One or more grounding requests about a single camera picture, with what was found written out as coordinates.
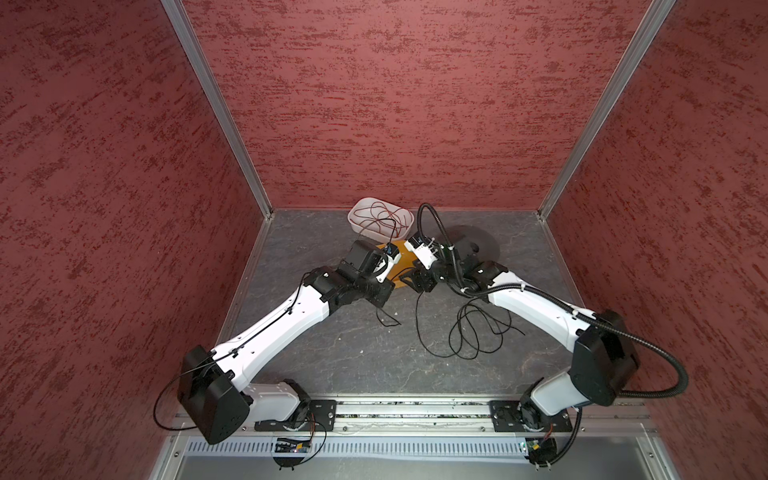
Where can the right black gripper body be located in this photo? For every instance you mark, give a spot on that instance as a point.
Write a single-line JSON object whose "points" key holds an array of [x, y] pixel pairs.
{"points": [[440, 271]]}

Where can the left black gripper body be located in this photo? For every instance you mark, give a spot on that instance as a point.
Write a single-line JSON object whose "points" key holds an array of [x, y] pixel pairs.
{"points": [[372, 290]]}

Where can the dark grey cable spool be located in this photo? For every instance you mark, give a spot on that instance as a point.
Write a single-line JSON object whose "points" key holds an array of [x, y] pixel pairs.
{"points": [[473, 242]]}

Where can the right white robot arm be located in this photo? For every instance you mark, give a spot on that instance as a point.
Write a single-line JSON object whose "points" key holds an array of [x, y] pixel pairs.
{"points": [[603, 357]]}

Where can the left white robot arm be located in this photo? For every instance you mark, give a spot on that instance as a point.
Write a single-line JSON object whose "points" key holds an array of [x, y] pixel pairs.
{"points": [[215, 385]]}

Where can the yellow plastic tray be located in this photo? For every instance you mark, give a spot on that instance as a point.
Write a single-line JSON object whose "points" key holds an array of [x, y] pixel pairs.
{"points": [[407, 260]]}

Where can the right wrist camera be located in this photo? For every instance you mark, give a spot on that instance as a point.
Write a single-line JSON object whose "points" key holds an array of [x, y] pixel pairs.
{"points": [[422, 251]]}

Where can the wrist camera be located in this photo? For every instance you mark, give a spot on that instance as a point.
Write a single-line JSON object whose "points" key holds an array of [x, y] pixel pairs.
{"points": [[371, 261], [422, 251]]}

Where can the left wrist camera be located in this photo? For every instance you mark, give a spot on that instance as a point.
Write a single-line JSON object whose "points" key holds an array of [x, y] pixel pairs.
{"points": [[371, 261]]}

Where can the aluminium mounting rail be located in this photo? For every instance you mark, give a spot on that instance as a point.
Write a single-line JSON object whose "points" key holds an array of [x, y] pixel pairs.
{"points": [[466, 415]]}

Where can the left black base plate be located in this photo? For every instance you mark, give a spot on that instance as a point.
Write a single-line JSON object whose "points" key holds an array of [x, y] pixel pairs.
{"points": [[316, 415]]}

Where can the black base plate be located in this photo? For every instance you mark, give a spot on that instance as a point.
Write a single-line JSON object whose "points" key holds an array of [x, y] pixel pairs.
{"points": [[510, 416], [316, 415]]}

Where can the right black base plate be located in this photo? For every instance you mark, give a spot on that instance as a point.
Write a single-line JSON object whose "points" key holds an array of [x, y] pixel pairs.
{"points": [[510, 416]]}

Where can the right aluminium corner post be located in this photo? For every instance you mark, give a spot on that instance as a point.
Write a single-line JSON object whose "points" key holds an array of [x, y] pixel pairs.
{"points": [[645, 33]]}

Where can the aluminium corner post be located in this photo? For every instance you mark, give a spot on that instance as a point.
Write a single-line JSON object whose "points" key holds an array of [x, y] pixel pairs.
{"points": [[645, 33], [183, 28]]}

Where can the left aluminium corner post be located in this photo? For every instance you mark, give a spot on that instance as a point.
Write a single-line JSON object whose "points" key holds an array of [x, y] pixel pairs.
{"points": [[183, 28]]}

